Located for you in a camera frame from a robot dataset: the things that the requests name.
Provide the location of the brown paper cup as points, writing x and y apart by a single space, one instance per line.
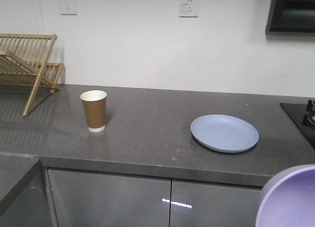
94 104

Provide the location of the purple plastic bowl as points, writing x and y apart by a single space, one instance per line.
288 199

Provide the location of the blue plastic plate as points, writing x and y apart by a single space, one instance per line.
223 133

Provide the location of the grey right cabinet door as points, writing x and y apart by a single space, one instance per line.
195 204

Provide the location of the grey cabinet door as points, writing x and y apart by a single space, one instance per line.
85 199
195 204

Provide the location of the grey left cabinet door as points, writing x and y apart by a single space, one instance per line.
85 199

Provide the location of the wooden dish rack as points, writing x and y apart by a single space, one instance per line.
24 61

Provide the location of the black gas stove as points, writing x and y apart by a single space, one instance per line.
303 116

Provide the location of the black range hood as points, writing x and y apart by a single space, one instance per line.
291 16

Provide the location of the white right wall socket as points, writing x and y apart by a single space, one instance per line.
189 8

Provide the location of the white wall socket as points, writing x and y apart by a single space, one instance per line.
68 7
189 8

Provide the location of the white left wall socket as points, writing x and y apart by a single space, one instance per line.
68 7

